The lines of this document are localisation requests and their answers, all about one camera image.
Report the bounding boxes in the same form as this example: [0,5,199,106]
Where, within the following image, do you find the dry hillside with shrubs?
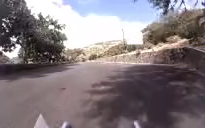
[63,39,148,63]

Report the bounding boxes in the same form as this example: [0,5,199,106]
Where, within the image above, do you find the grey asphalt road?
[0,61,205,128]

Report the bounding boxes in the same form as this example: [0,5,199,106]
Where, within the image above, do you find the utility pole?
[121,28,126,48]

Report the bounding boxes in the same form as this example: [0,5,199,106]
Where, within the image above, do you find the robot's own part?
[133,120,142,128]
[61,121,72,128]

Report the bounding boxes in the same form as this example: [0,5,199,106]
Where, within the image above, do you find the large dark green tree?
[0,0,69,65]

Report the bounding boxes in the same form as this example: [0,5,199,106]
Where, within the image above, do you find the bushes on slope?
[141,7,205,46]

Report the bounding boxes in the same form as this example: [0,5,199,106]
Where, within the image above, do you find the stone retaining wall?
[89,45,205,81]

